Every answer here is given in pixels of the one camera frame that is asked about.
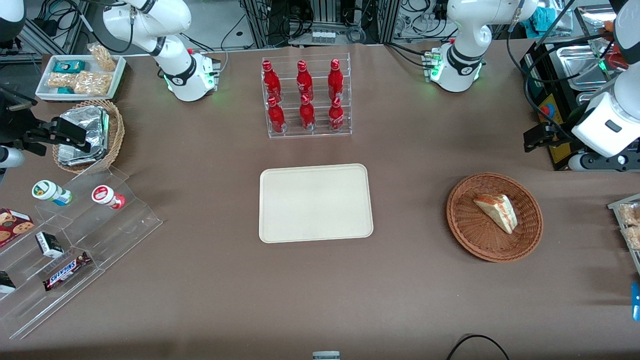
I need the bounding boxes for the Snickers chocolate bar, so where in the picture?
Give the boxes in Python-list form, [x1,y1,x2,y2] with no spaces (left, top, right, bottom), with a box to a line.
[42,251,93,292]

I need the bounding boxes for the small foil wrapped packet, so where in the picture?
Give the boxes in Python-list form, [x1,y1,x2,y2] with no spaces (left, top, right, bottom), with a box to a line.
[57,144,107,167]

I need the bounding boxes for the large clear rice cracker bag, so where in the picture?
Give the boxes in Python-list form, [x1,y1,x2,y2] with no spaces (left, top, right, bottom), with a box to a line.
[73,71,114,97]

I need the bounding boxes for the green lid yogurt cup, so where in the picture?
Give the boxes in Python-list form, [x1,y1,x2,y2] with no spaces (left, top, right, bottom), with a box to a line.
[31,179,73,207]

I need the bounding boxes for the oval light wicker basket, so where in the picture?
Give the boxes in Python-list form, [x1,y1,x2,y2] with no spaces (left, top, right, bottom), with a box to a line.
[52,99,126,175]

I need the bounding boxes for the large foil wrapped packet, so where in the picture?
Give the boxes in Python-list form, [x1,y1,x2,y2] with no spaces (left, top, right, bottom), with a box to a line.
[59,105,110,152]

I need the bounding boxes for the red cookie box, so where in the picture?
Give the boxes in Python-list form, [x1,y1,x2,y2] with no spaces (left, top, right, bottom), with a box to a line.
[0,207,35,249]

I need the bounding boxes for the black food warmer case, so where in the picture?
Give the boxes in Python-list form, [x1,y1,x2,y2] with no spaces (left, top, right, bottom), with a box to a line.
[519,4,640,172]

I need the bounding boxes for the clear acrylic bottle rack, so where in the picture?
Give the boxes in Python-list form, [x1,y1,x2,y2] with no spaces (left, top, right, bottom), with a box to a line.
[261,52,353,140]

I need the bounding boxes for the clear acrylic stepped shelf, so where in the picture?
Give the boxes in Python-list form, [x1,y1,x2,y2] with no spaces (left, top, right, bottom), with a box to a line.
[0,164,164,341]

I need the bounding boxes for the triangular sandwich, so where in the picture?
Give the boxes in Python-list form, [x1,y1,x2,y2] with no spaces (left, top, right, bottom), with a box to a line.
[473,193,519,235]

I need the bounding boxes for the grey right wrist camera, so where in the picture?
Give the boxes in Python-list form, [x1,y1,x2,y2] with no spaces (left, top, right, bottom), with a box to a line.
[0,146,25,170]

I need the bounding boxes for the beige rectangular tray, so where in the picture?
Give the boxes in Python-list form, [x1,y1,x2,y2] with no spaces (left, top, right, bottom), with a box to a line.
[258,163,375,244]

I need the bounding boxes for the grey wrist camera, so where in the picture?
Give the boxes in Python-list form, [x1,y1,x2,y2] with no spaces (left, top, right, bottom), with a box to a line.
[0,146,25,170]
[568,151,633,173]

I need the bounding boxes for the teal cloth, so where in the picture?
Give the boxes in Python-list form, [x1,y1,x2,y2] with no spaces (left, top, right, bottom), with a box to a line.
[531,7,557,32]

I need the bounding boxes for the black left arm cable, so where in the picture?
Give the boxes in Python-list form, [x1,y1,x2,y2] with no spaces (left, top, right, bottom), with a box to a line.
[506,0,619,147]

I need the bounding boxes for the wire mesh snack tray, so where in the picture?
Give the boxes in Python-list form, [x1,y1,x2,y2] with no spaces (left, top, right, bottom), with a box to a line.
[607,193,640,276]

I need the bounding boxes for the black base cables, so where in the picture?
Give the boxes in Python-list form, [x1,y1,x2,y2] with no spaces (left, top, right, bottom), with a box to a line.
[181,34,230,67]
[384,42,432,69]

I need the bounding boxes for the black floor cable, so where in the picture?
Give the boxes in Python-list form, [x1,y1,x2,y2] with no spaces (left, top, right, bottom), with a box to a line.
[446,333,511,360]

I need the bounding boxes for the small steel pan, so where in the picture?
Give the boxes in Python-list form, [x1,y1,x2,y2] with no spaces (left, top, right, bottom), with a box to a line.
[556,44,609,92]

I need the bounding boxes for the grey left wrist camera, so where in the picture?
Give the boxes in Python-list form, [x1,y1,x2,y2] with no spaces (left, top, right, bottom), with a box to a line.
[568,151,633,173]

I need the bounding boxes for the clear bag of snacks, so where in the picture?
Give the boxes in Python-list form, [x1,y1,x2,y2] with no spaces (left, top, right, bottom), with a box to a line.
[618,202,640,251]

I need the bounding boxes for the clear bag of peanuts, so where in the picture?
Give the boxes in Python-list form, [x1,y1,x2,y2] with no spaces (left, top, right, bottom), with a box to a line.
[87,43,118,72]

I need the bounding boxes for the small black white carton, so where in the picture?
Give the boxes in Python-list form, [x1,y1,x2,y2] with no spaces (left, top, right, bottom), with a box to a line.
[34,231,65,259]

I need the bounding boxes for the red cola bottle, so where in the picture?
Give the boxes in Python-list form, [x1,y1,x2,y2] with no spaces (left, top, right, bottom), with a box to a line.
[296,59,315,101]
[327,58,345,101]
[328,96,346,132]
[299,93,317,131]
[267,96,287,134]
[262,59,282,101]

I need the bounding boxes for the round brown wicker basket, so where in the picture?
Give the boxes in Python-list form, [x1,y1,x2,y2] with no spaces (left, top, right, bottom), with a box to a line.
[446,172,544,264]

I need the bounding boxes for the black right base cables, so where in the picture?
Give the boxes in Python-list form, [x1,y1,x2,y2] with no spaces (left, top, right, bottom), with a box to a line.
[181,34,230,67]

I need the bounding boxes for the black left base cables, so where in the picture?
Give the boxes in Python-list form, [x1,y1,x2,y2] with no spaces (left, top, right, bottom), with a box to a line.
[384,42,432,69]

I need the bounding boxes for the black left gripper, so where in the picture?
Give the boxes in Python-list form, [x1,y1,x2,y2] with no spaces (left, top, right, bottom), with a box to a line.
[523,122,581,153]

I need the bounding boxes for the small clear rice cracker bag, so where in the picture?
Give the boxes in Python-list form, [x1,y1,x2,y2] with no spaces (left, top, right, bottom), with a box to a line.
[47,72,77,90]

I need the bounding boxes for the teal snack box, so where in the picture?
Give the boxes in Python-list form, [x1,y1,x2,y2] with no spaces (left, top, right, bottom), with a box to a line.
[53,59,86,74]

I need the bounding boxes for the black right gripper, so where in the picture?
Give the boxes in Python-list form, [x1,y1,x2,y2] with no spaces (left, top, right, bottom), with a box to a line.
[0,86,94,154]

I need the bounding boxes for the red lid yogurt cup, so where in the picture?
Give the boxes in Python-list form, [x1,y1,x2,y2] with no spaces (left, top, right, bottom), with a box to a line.
[91,184,126,210]

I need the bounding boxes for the white rectangular snack tray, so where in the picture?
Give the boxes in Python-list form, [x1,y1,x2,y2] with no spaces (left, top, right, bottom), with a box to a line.
[34,53,127,103]

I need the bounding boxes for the large steel pan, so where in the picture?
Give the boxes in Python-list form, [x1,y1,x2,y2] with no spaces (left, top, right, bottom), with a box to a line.
[577,91,603,110]

